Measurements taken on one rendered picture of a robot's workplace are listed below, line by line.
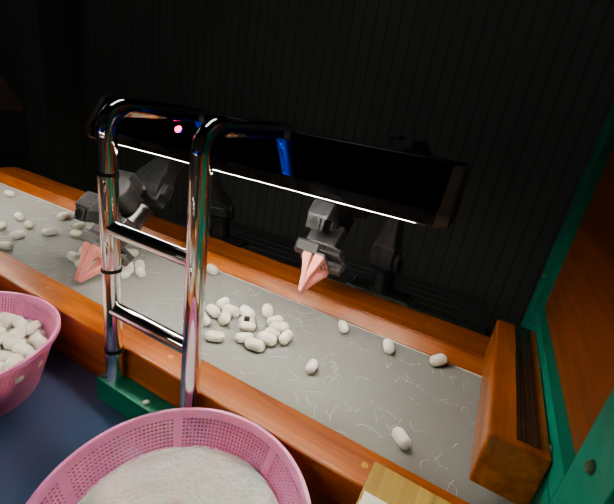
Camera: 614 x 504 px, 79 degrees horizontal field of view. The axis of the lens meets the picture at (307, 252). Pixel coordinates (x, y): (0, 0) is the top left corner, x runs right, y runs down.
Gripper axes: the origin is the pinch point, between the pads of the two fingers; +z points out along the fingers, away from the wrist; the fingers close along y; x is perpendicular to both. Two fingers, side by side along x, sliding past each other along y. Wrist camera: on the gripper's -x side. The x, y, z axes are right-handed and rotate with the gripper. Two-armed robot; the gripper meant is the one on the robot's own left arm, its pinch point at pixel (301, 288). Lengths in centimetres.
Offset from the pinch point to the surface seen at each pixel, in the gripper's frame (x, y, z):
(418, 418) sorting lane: -1.5, 27.6, 13.3
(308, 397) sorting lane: -5.8, 12.3, 18.2
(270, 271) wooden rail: 11.2, -14.5, -5.5
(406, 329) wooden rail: 9.9, 20.1, -3.7
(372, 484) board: -15.7, 25.5, 24.2
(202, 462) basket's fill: -16.1, 6.9, 31.4
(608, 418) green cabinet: -29, 40, 12
